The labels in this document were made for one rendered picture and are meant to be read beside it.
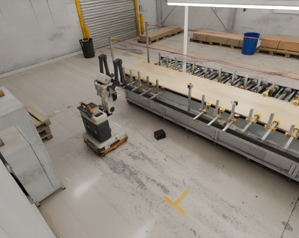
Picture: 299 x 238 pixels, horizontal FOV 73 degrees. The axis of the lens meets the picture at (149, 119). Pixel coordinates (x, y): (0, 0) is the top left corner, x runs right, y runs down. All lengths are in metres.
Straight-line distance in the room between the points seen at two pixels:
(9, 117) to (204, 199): 2.74
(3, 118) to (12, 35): 6.63
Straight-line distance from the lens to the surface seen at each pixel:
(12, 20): 9.20
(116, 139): 3.90
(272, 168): 3.79
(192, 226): 3.05
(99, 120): 3.54
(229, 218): 3.20
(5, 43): 9.19
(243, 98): 3.81
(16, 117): 2.82
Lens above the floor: 2.71
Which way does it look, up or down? 35 degrees down
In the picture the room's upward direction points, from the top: 5 degrees counter-clockwise
